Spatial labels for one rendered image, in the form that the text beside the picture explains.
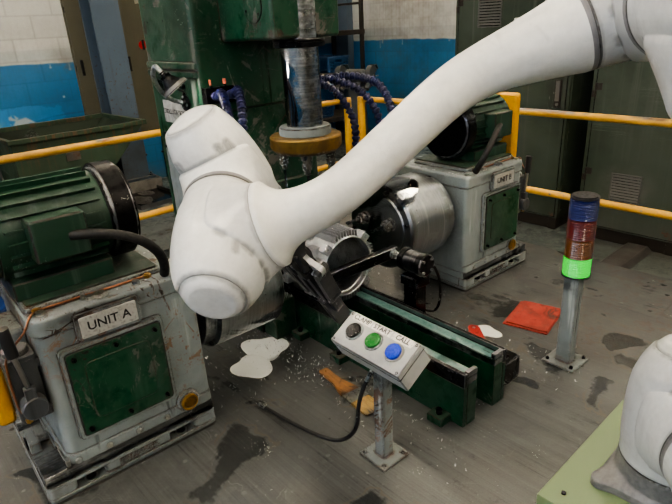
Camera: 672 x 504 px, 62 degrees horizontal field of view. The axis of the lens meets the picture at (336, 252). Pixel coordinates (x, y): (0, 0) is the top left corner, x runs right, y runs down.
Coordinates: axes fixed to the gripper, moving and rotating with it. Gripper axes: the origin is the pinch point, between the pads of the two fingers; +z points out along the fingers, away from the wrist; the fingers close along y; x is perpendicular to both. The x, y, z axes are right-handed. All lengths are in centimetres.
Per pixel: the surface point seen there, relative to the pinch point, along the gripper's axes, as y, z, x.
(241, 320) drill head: 29.3, 10.1, 9.1
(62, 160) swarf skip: 450, 83, -35
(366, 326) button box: -1.6, 8.1, -1.8
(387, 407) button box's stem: -6.3, 21.3, 6.2
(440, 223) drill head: 28, 41, -49
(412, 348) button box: -12.6, 8.1, -2.0
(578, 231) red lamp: -14, 30, -49
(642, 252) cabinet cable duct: 68, 269, -220
